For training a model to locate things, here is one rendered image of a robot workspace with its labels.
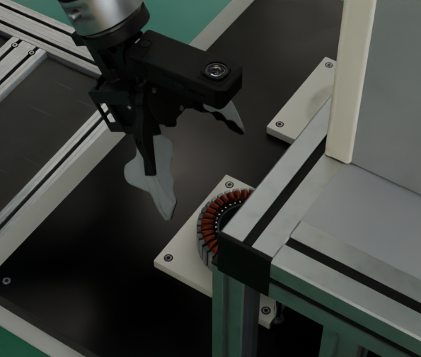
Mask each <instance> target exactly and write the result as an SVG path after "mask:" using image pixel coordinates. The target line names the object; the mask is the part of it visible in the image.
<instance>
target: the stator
mask: <svg viewBox="0 0 421 357"><path fill-rule="evenodd" d="M254 190H255V188H249V192H248V190H247V188H241V192H240V191H239V189H238V188H235V189H233V190H232V192H231V190H228V191H224V194H223V193H220V194H219V195H217V197H216V196H214V197H213V198H212V199H211V202H210V201H208V202H207V203H206V205H205V207H203V209H202V210H201V213H200V214H199V216H198V220H197V250H198V253H199V254H200V258H201V259H202V260H203V263H204V264H205V266H208V269H209V270H210V271H212V260H213V258H214V257H215V256H216V255H217V254H218V233H219V232H220V231H222V230H223V228H224V227H225V226H226V224H227V223H228V222H229V220H230V219H231V218H232V217H233V216H234V215H235V213H236V212H237V211H238V209H239V208H240V207H241V206H242V204H244V202H245V201H246V200H247V198H248V197H249V196H250V194H251V193H252V192H253V191H254Z"/></svg>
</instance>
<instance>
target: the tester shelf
mask: <svg viewBox="0 0 421 357"><path fill-rule="evenodd" d="M331 100H332V94H331V96H330V97H329V98H328V100H327V101H326V102H325V103H324V104H323V105H322V107H321V108H320V109H319V111H318V112H317V113H316V114H315V115H314V116H313V118H312V119H311V120H310V122H309V123H308V124H307V126H306V127H305V128H304V129H303V130H302V131H301V133H300V134H299V135H298V137H297V138H296V139H295V140H294V141H293V142H292V144H291V145H290V146H289V148H288V149H287V150H286V152H285V153H284V154H283V155H282V156H281V157H280V159H279V160H278V161H277V163H276V164H275V165H274V166H273V167H272V168H271V170H270V171H269V172H268V174H267V175H266V176H265V177H264V179H263V180H262V181H261V182H260V183H259V185H258V186H257V187H256V189H255V190H254V191H253V192H252V193H251V194H250V196H249V197H248V198H247V200H246V201H245V202H244V204H242V206H241V207H240V208H239V209H238V211H237V212H236V213H235V215H234V216H233V217H232V218H231V219H230V220H229V222H228V223H227V224H226V226H225V227H224V228H223V230H222V231H220V232H219V233H218V258H217V269H218V271H221V272H222V273H224V274H226V275H228V276H230V277H232V278H234V279H235V280H237V281H239V282H241V283H243V284H245V285H247V286H248V287H250V288H252V289H254V290H256V291H258V292H259V293H262V294H263V295H266V296H268V297H270V298H272V299H274V300H276V301H278V302H280V303H282V304H283V305H286V306H287V307H289V308H291V309H293V310H295V311H297V312H299V313H300V314H302V315H304V316H306V317H308V318H310V319H312V320H313V321H315V322H317V323H319V324H321V325H323V326H324V327H327V328H329V329H331V330H333V331H334V332H336V333H338V334H340V335H342V336H344V337H345V338H347V339H349V340H351V341H353V342H355V343H356V344H359V345H360V346H363V347H364V348H366V349H368V350H370V351H372V352H374V353H376V354H377V355H379V356H381V357H421V195H420V194H418V193H416V192H413V191H411V190H409V189H407V188H404V187H402V186H400V185H398V184H397V183H394V182H392V181H389V180H388V179H386V178H383V177H381V176H379V175H377V174H374V173H372V172H370V171H368V170H366V169H363V168H362V167H360V166H357V165H355V164H353V163H351V162H350V163H349V164H346V163H344V162H342V161H340V160H338V159H335V158H333V157H329V156H328V155H326V154H325V144H326V139H327V133H328V122H329V116H330V106H331Z"/></svg>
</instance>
